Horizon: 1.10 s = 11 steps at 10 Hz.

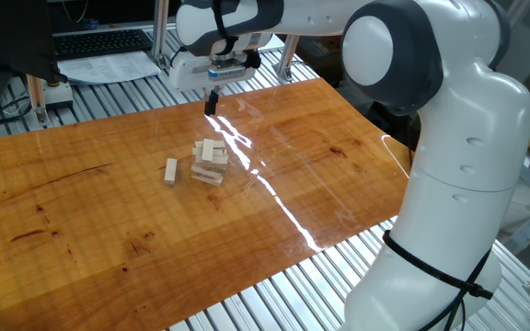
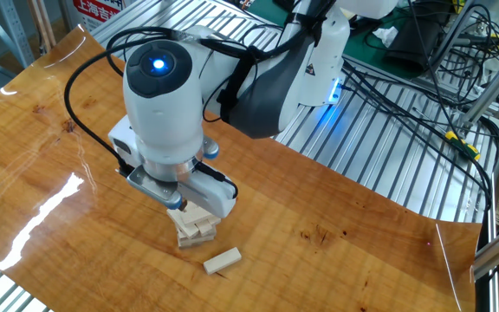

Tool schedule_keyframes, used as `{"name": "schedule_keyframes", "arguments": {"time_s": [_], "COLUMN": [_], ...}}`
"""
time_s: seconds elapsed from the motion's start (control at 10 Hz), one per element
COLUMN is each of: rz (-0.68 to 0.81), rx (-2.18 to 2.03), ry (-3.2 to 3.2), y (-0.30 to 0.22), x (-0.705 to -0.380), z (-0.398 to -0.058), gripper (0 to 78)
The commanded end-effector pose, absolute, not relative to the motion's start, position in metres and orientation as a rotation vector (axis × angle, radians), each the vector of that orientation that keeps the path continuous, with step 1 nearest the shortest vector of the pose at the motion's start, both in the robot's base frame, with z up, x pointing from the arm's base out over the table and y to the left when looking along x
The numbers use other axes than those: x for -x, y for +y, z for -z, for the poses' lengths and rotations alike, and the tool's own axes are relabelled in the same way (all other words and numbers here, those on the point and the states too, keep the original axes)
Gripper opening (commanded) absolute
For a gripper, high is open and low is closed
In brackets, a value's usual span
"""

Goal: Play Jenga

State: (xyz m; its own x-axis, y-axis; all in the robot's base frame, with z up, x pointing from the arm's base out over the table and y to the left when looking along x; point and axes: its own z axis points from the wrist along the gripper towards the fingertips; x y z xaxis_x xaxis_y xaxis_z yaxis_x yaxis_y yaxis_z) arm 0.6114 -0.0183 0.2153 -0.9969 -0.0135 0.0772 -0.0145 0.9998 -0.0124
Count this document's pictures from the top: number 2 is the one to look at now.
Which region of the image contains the black camera cable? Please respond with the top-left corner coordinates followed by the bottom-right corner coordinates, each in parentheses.
top-left (63, 26), bottom-right (216, 177)

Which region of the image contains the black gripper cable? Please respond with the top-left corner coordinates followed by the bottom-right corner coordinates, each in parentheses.
top-left (192, 159), bottom-right (240, 200)

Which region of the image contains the yellow black handled screwdriver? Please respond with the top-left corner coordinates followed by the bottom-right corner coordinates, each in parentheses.
top-left (412, 106), bottom-right (483, 162)

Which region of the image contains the grey perforated shelf upright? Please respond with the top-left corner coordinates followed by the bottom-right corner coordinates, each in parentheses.
top-left (0, 0), bottom-right (36, 69)

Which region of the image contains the grey metal stand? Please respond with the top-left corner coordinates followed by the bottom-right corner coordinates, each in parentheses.
top-left (422, 0), bottom-right (491, 86)

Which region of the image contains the thick black cable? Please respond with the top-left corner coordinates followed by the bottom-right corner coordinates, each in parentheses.
top-left (342, 60), bottom-right (496, 209)

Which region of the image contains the silver camera with blue cap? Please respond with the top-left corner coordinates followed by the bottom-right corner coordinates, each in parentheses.
top-left (126, 164), bottom-right (185, 211)

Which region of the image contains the brown wooden strip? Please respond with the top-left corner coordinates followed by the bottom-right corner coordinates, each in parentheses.
top-left (26, 0), bottom-right (54, 55)
top-left (36, 0), bottom-right (59, 49)

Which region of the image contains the silver vertical frame rail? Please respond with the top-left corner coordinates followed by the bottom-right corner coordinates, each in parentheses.
top-left (485, 172), bottom-right (499, 312)

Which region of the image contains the red white printed sign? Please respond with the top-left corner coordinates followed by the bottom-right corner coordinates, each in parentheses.
top-left (72, 0), bottom-right (126, 32)

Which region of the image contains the black pouch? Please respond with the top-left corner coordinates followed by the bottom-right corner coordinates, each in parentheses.
top-left (382, 0), bottom-right (450, 74)

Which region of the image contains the glossy wood pattern mat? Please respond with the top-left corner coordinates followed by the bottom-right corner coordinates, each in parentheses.
top-left (0, 23), bottom-right (483, 312)

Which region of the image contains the crumpled white paper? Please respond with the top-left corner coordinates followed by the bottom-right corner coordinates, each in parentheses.
top-left (372, 25), bottom-right (400, 49)

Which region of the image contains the slanted aluminium profile post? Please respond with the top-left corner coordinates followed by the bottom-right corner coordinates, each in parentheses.
top-left (459, 51), bottom-right (499, 129)

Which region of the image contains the black forearm cable strap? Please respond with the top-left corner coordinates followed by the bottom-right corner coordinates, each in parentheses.
top-left (217, 45), bottom-right (260, 120)

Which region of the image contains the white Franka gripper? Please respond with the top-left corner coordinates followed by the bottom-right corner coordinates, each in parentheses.
top-left (107, 114), bottom-right (238, 220)

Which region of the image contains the green cutting mat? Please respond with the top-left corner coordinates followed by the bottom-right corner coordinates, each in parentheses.
top-left (343, 0), bottom-right (465, 81)

